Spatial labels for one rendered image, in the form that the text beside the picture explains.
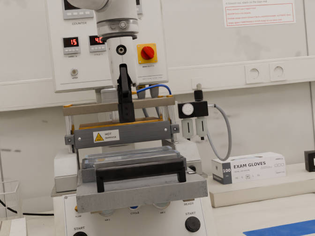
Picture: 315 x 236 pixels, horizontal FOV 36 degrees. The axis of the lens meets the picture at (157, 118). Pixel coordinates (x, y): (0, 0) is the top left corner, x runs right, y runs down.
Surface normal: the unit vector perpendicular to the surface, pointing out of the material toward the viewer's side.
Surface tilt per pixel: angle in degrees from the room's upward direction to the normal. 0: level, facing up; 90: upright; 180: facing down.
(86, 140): 90
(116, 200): 90
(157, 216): 65
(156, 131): 90
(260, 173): 93
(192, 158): 41
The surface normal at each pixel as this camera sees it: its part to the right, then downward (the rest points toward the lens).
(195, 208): 0.09, -0.39
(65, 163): 0.02, -0.73
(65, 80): 0.14, 0.04
